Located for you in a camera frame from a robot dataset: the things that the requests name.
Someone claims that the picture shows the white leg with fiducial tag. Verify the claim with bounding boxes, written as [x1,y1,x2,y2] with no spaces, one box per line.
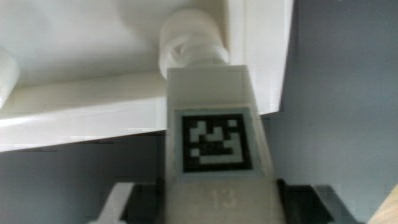
[160,9,287,224]

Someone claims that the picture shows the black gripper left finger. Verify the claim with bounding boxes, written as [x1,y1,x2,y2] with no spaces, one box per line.
[121,179,166,224]

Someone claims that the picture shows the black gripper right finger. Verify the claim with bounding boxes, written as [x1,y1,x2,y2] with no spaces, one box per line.
[278,179,345,224]

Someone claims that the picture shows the white square tabletop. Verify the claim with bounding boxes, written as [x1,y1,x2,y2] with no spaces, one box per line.
[0,0,297,152]

